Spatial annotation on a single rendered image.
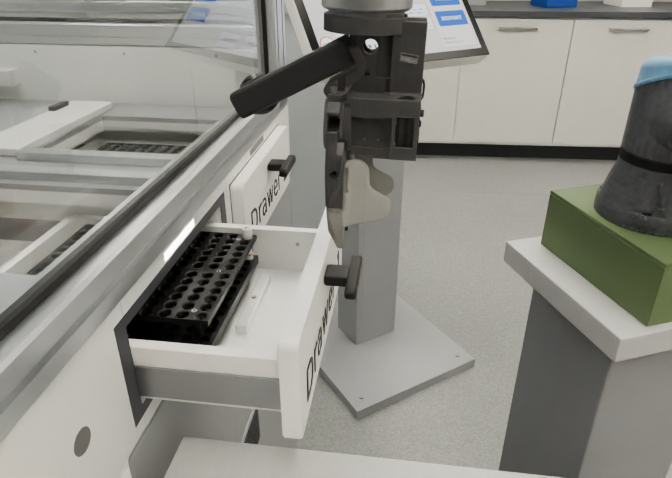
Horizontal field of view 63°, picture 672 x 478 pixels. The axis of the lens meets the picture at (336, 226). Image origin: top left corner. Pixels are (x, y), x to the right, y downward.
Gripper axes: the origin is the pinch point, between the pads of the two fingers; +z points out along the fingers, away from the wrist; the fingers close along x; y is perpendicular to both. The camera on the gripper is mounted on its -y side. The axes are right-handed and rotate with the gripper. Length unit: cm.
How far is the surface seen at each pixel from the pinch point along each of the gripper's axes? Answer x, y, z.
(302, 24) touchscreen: 83, -19, -9
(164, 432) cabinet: -9.9, -16.2, 20.6
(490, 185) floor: 253, 59, 96
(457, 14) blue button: 110, 18, -9
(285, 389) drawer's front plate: -14.4, -2.2, 8.4
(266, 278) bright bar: 7.3, -9.3, 11.8
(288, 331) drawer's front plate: -12.8, -2.2, 3.6
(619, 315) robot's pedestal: 17.9, 37.5, 19.5
